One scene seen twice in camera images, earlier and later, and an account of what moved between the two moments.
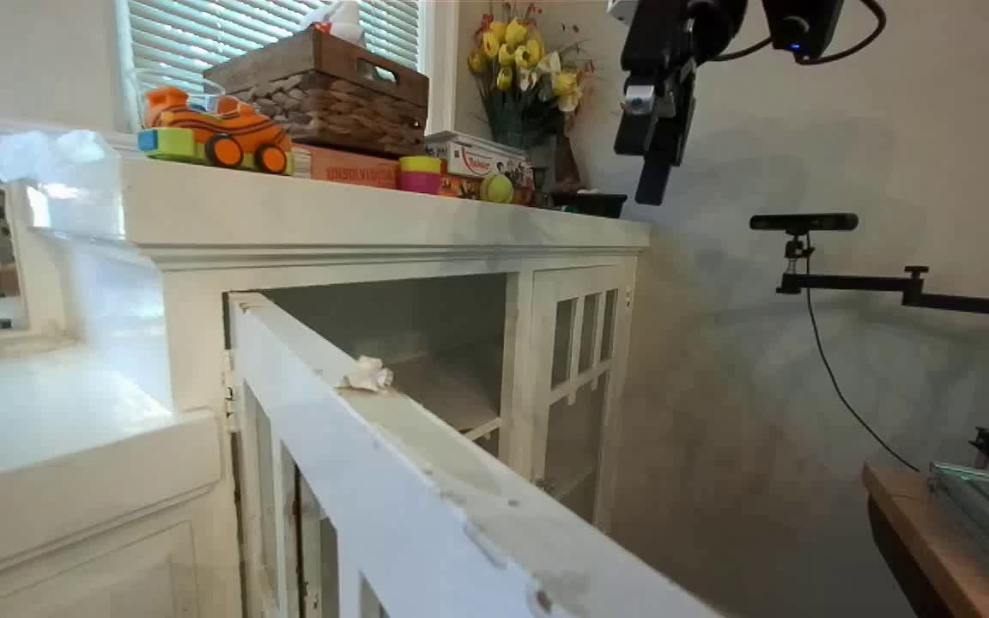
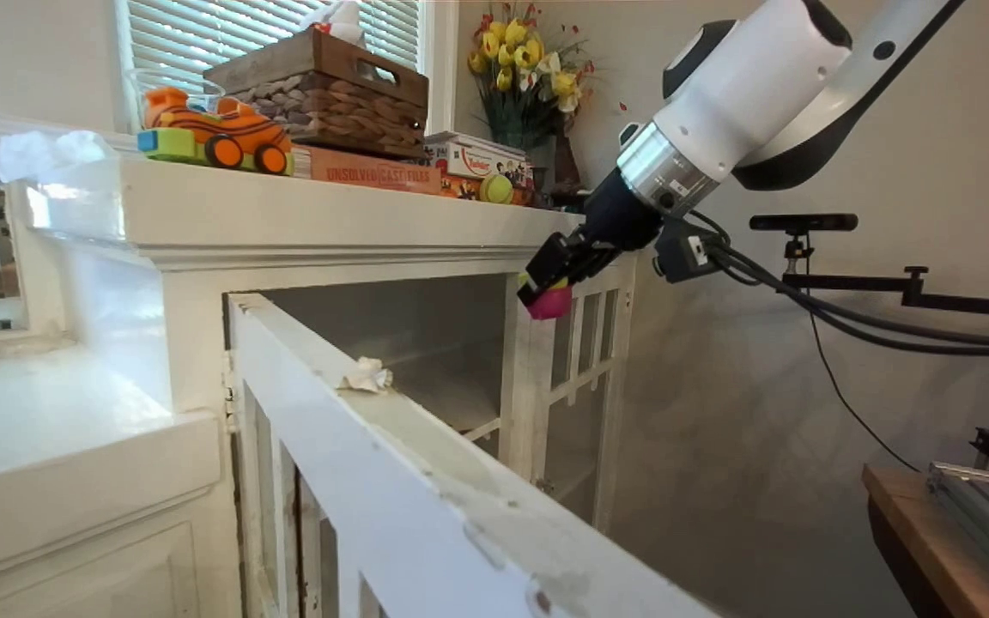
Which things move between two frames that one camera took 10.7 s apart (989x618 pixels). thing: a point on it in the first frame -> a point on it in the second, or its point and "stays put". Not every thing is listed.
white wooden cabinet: (87, 378) stays put
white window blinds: (165, 45) stays put
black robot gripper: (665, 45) -> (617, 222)
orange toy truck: (227, 134) stays put
